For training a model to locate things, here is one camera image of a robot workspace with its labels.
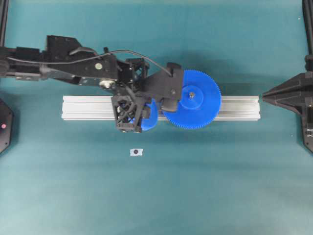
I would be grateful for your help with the black left frame post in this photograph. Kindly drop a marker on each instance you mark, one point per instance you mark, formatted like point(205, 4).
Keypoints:
point(3, 19)

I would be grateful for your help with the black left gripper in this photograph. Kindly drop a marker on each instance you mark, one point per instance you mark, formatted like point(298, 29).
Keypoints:
point(128, 82)

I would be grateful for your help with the black right frame post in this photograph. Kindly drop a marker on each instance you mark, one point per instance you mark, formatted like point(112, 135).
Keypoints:
point(307, 6)

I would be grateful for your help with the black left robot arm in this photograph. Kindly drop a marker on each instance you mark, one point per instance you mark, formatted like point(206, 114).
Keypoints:
point(63, 59)

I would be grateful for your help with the small blue plastic gear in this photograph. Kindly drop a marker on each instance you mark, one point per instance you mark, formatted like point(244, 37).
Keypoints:
point(151, 121)

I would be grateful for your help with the silver aluminium extrusion rail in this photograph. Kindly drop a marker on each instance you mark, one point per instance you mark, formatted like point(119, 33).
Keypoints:
point(99, 107)

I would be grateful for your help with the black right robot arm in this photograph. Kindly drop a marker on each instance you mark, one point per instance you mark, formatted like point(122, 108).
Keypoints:
point(307, 123)

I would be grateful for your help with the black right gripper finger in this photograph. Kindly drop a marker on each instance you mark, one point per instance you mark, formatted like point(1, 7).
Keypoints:
point(289, 95)

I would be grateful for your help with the black base plate red dot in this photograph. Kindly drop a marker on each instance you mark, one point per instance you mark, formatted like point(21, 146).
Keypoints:
point(6, 120)

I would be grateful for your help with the black frame post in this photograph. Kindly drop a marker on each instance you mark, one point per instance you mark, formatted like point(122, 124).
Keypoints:
point(3, 19)
point(307, 6)

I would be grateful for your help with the large blue plastic gear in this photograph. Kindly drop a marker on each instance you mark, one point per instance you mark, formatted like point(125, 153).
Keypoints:
point(199, 111)

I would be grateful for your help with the white tape marker with dot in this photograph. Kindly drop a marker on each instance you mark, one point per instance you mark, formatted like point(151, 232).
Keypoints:
point(136, 152)

